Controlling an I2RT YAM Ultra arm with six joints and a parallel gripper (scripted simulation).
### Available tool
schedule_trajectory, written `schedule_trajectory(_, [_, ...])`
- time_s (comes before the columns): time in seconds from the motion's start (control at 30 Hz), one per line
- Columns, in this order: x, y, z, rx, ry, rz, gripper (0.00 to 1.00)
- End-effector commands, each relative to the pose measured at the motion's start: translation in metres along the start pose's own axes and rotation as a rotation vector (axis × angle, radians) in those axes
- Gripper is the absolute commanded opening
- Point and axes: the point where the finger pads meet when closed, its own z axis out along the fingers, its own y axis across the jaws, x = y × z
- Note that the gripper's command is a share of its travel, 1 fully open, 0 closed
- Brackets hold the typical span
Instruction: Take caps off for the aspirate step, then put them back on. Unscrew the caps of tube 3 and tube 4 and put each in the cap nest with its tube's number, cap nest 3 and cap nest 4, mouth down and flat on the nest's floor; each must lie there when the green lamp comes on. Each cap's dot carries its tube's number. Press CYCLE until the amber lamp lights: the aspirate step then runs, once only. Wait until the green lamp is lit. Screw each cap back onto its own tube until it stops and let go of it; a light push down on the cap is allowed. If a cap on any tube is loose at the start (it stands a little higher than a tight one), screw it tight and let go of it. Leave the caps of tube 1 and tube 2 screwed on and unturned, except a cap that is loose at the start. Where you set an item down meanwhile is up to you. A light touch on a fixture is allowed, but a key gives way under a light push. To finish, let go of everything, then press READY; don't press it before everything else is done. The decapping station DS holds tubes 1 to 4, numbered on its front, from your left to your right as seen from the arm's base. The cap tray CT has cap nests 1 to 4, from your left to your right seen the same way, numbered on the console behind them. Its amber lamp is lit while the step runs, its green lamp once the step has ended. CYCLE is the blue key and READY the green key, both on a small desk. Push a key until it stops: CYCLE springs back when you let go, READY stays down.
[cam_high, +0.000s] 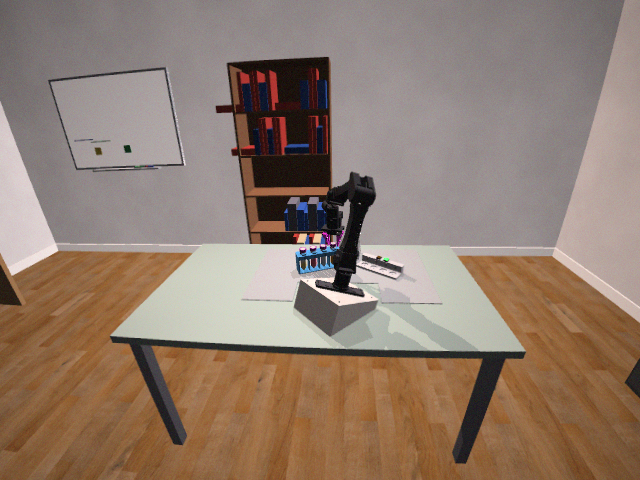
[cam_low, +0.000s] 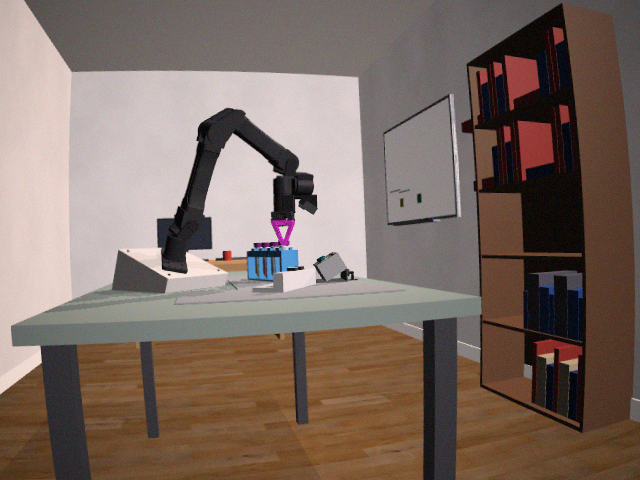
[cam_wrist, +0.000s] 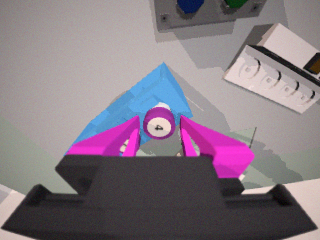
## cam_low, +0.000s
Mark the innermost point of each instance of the blue tube rack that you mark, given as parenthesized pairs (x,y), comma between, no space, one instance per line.
(288,258)

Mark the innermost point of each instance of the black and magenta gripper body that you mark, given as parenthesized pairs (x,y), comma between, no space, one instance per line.
(282,215)

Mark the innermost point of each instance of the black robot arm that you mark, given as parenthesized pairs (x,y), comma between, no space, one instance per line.
(189,217)

